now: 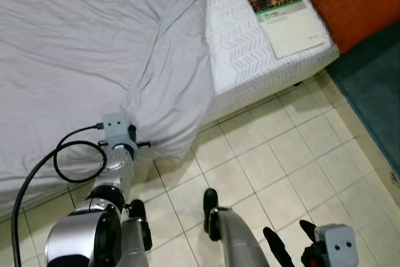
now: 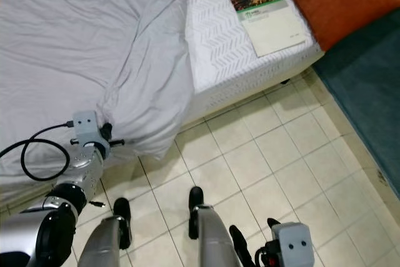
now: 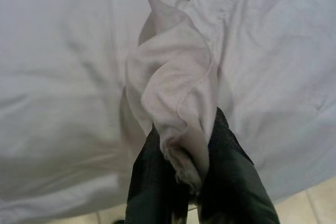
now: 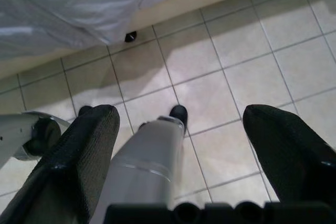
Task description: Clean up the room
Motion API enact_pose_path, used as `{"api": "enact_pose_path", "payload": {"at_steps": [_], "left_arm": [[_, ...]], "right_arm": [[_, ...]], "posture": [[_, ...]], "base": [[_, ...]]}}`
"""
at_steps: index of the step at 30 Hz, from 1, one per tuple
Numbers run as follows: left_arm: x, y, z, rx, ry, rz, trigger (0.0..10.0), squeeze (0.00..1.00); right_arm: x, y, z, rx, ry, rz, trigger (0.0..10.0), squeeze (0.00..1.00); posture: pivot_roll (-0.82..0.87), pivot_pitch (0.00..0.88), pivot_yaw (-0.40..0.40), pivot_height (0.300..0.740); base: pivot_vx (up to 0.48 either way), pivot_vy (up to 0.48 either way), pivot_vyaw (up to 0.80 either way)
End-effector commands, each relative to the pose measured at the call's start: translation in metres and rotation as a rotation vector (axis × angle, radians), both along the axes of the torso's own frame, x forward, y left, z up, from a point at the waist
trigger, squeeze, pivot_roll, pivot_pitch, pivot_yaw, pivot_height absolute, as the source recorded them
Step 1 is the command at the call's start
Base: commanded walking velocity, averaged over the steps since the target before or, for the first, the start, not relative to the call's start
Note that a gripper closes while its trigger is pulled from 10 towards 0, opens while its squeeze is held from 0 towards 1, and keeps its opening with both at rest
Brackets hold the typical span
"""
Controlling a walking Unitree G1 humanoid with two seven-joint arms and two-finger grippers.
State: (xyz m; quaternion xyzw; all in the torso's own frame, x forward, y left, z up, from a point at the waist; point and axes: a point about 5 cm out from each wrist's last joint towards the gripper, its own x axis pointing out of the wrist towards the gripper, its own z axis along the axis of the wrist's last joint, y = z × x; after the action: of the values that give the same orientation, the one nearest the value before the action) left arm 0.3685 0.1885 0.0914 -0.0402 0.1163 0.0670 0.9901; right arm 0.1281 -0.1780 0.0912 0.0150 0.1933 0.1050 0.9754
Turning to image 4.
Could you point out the cream bed base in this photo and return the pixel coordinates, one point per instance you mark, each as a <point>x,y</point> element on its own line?
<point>183,6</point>

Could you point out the grey robot right leg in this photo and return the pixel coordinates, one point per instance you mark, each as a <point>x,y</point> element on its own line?
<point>149,150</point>

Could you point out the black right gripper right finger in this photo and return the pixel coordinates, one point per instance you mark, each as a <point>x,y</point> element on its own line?
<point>288,155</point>

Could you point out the grey duvet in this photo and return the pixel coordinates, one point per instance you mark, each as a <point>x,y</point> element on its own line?
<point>52,11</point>

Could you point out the small black bed foot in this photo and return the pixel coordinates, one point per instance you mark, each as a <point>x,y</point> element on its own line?
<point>131,37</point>

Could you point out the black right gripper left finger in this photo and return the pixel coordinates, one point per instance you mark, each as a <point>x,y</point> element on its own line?
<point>78,155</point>

